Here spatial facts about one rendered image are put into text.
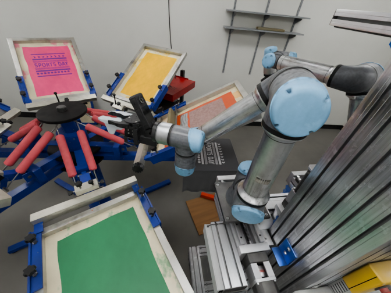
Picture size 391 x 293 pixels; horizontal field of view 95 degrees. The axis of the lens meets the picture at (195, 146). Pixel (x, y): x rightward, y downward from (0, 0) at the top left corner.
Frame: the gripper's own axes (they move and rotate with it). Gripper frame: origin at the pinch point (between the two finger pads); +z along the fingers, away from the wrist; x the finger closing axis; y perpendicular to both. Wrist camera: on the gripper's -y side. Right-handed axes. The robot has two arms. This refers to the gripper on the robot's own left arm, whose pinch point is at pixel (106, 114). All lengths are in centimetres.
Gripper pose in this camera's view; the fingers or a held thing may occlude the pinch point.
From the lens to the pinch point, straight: 71.0
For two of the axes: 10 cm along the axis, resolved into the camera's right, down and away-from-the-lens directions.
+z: -9.6, -2.3, 1.6
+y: -1.2, 8.5, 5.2
